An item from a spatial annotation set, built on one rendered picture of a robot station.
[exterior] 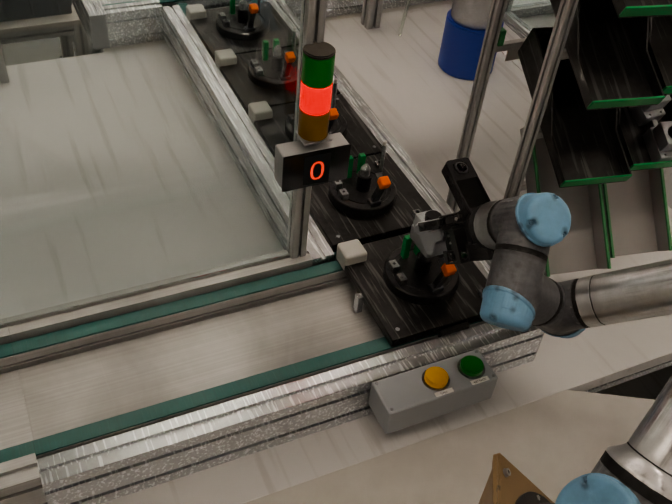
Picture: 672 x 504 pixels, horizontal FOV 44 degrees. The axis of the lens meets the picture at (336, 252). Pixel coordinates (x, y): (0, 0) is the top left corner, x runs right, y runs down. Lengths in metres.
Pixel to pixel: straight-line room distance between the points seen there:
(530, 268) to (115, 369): 0.72
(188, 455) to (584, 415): 0.71
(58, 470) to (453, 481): 0.62
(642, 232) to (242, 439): 0.88
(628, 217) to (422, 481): 0.67
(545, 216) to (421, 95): 1.15
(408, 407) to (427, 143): 0.89
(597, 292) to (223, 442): 0.62
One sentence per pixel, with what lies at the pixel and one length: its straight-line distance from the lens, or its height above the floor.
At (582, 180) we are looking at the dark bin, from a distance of 1.48.
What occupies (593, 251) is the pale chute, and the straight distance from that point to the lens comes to 1.65.
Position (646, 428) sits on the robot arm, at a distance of 1.03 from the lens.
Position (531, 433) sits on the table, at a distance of 1.52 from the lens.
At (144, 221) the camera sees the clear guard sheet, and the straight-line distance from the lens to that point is 1.41.
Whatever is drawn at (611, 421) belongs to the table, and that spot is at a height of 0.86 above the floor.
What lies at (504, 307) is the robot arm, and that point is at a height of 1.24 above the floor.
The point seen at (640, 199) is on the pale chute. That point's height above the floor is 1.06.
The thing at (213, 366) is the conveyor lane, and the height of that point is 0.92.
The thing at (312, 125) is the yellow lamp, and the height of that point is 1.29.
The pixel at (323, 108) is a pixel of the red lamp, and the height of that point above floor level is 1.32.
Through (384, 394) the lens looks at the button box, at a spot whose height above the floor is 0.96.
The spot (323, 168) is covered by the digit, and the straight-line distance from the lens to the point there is 1.39.
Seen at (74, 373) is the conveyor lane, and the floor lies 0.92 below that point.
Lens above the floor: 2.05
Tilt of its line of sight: 43 degrees down
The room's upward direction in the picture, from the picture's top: 7 degrees clockwise
